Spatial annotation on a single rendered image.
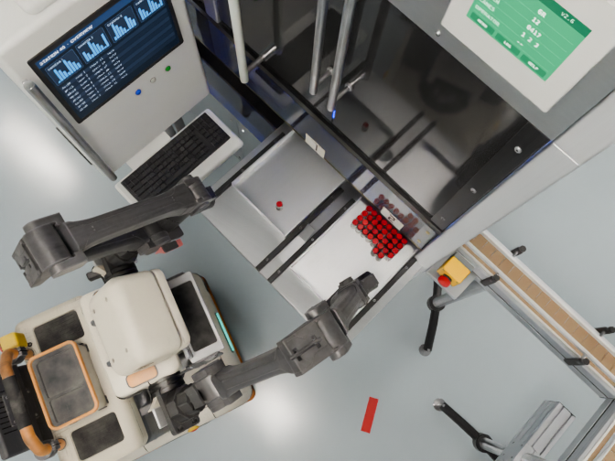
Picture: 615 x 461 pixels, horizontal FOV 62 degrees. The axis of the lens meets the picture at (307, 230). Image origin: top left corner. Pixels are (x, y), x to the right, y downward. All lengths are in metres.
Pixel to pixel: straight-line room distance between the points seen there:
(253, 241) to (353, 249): 0.34
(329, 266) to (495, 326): 1.27
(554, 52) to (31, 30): 1.06
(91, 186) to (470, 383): 2.15
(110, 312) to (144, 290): 0.09
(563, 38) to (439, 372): 2.07
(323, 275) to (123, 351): 0.73
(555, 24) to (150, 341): 0.96
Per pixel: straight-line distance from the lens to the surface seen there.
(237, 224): 1.73
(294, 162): 1.79
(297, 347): 0.99
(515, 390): 2.78
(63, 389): 1.76
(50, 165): 3.00
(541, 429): 2.22
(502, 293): 1.77
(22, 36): 1.35
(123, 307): 1.21
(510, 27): 0.81
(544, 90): 0.84
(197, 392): 1.30
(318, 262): 1.69
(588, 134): 0.87
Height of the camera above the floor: 2.54
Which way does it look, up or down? 75 degrees down
